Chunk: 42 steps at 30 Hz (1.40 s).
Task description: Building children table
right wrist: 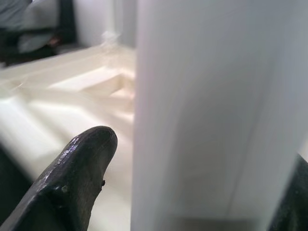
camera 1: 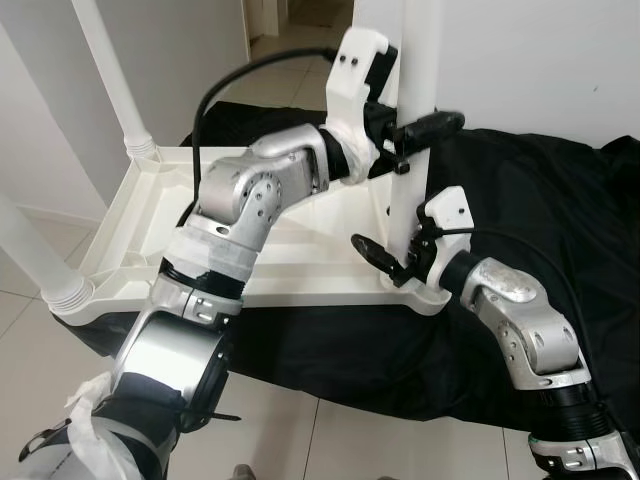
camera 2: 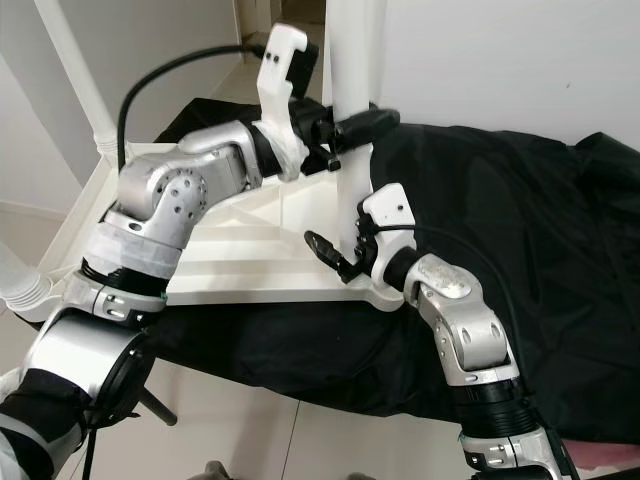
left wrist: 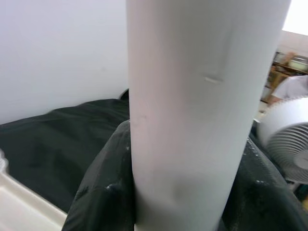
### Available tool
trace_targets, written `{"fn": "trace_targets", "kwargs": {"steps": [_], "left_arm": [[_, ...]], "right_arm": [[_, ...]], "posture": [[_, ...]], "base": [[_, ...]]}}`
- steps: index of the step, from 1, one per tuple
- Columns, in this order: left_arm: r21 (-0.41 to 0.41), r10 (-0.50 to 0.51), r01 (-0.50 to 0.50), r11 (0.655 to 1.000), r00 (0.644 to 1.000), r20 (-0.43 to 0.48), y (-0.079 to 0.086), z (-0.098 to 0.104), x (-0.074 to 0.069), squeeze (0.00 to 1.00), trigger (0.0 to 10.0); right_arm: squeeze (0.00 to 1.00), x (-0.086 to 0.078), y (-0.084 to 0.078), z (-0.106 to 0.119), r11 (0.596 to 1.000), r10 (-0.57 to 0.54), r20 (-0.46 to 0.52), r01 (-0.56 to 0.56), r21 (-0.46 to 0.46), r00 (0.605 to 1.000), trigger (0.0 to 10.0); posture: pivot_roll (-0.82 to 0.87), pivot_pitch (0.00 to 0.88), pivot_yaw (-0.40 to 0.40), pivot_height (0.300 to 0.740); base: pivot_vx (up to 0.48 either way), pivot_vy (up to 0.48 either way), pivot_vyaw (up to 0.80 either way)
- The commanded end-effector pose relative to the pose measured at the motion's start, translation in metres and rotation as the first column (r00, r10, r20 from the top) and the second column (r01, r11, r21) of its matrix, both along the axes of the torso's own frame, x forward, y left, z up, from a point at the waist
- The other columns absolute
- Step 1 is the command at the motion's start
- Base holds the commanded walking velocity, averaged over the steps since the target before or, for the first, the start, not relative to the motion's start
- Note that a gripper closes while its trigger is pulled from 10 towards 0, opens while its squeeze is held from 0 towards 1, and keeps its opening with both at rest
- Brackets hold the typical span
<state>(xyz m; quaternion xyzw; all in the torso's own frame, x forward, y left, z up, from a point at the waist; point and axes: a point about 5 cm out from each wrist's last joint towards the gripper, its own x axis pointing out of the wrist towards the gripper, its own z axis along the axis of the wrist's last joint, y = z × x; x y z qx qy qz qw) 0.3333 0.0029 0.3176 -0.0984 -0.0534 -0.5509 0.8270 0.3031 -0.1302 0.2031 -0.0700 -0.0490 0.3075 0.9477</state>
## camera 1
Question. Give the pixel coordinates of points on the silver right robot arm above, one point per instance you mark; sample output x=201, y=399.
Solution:
x=520, y=320

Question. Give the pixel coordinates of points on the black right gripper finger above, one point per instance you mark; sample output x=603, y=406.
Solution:
x=378, y=255

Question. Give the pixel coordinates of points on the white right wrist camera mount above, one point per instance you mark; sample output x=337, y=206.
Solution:
x=445, y=210

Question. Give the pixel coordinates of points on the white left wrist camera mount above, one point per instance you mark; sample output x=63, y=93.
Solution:
x=350, y=80

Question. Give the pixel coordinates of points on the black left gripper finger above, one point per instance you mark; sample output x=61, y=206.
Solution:
x=435, y=124

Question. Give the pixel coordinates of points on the white plastic table top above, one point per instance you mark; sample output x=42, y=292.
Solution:
x=130, y=220

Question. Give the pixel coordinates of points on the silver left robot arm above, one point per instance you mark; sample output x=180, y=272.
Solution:
x=250, y=190

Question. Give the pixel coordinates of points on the grey robot foot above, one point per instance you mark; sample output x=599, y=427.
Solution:
x=243, y=472

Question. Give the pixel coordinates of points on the pale door frame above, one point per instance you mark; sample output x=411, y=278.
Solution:
x=262, y=15

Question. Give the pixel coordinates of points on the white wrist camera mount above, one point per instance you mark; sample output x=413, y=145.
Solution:
x=445, y=210
x=350, y=80

